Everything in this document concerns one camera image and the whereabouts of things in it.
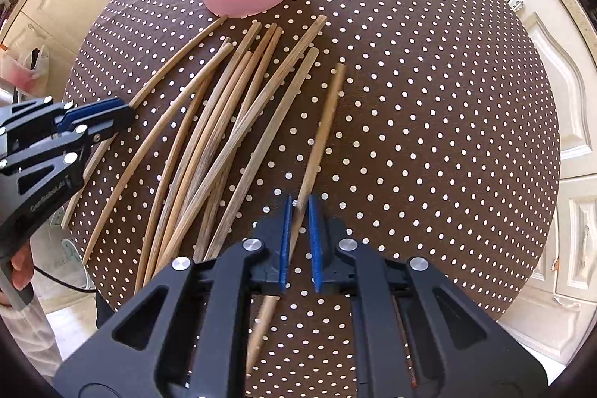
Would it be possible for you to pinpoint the bundle of wooden chopsticks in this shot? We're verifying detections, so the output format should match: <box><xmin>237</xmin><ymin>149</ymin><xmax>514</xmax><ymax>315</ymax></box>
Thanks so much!
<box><xmin>81</xmin><ymin>15</ymin><xmax>328</xmax><ymax>287</ymax></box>

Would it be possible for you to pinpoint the brown polka-dot tablecloth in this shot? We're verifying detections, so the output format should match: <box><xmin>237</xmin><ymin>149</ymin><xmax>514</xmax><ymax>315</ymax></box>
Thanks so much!
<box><xmin>63</xmin><ymin>0</ymin><xmax>563</xmax><ymax>398</ymax></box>

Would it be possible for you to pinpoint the white plastic bag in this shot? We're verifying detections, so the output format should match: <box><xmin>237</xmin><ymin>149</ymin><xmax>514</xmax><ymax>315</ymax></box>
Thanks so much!
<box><xmin>0</xmin><ymin>45</ymin><xmax>51</xmax><ymax>93</ymax></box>

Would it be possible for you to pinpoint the black cable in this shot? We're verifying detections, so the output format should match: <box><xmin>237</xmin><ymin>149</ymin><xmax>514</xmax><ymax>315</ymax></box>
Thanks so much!
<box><xmin>32</xmin><ymin>267</ymin><xmax>99</xmax><ymax>292</ymax></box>

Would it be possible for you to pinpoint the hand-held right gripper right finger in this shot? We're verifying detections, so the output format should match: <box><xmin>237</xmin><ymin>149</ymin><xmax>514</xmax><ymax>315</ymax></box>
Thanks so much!
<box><xmin>308</xmin><ymin>194</ymin><xmax>548</xmax><ymax>398</ymax></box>

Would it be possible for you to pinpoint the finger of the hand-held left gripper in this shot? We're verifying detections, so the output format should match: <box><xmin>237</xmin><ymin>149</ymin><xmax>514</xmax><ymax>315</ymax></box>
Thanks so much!
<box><xmin>0</xmin><ymin>125</ymin><xmax>119</xmax><ymax>259</ymax></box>
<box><xmin>0</xmin><ymin>96</ymin><xmax>137</xmax><ymax>154</ymax></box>

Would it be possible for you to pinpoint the person's left hand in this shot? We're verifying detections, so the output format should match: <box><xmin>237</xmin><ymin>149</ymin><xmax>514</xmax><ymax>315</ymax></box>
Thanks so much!
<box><xmin>10</xmin><ymin>239</ymin><xmax>36</xmax><ymax>292</ymax></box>

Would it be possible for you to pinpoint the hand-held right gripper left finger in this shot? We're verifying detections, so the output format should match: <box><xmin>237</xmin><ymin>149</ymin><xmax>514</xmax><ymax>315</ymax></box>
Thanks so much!
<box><xmin>53</xmin><ymin>195</ymin><xmax>294</xmax><ymax>398</ymax></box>

